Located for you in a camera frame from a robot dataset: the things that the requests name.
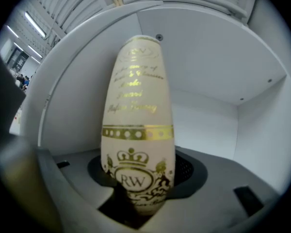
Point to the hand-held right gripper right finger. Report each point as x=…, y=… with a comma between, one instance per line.
x=220, y=178

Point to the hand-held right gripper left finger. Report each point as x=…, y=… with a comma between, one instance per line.
x=75, y=190

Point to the ceiling strip light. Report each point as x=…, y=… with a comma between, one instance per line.
x=35, y=51
x=12, y=31
x=35, y=24

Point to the white cabinet box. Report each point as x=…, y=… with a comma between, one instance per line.
x=203, y=120

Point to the black screw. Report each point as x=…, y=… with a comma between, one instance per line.
x=159, y=37

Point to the white desk with hutch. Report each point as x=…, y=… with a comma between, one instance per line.
x=208, y=57

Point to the beige book with gold print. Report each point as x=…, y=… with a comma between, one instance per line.
x=135, y=120

